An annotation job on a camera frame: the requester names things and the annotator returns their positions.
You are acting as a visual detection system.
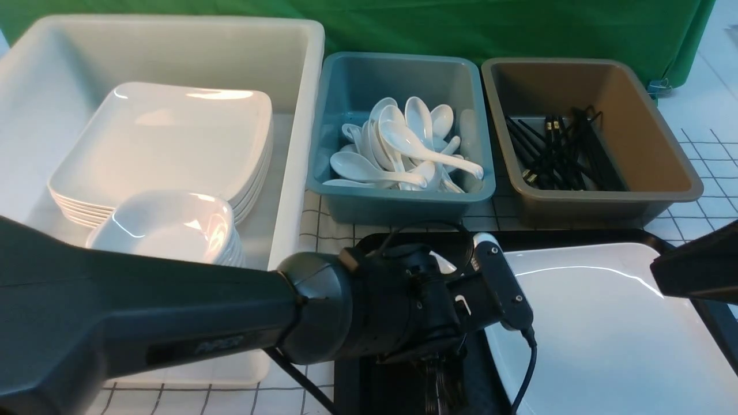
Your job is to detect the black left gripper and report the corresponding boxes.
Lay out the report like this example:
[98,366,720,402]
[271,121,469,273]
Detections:
[340,244,491,364]

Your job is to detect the large white rice plate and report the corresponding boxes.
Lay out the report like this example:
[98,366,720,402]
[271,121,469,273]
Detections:
[504,243,737,414]

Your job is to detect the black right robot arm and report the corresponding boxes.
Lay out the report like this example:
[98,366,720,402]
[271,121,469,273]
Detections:
[649,221,737,305]

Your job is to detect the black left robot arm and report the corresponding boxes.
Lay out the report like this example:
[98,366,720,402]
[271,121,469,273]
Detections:
[1,218,500,414]

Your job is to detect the black serving tray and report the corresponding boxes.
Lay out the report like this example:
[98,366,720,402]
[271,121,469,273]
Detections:
[334,229,736,414]

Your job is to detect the pile of white spoons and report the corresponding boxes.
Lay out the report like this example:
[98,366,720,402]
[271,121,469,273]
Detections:
[319,96,485,194]

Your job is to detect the blue plastic bin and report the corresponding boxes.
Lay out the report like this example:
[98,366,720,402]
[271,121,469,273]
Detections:
[306,52,496,227]

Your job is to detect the stack of white small bowls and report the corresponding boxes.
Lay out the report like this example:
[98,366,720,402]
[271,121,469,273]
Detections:
[85,190,245,267]

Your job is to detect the pile of black chopsticks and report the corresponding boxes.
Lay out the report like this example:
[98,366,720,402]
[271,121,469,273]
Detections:
[505,105,629,192]

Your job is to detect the brown plastic bin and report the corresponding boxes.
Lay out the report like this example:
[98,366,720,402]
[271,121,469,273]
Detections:
[481,58,703,228]

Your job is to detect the stack of white square plates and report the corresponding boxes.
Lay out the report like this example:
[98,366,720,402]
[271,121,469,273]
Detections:
[47,82,273,224]

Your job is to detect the metal binder clip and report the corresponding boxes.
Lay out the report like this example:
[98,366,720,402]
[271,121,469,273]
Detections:
[646,79,674,100]

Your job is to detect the white checked tablecloth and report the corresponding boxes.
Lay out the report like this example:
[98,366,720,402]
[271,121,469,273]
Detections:
[89,125,736,414]

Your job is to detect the green backdrop cloth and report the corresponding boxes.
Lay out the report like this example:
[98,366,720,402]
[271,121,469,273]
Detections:
[1,1,714,87]

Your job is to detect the large white plastic tub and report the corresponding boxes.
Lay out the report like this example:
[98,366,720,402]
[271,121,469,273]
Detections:
[0,14,326,388]

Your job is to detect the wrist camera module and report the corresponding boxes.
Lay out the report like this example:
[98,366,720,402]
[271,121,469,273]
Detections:
[472,233,533,333]

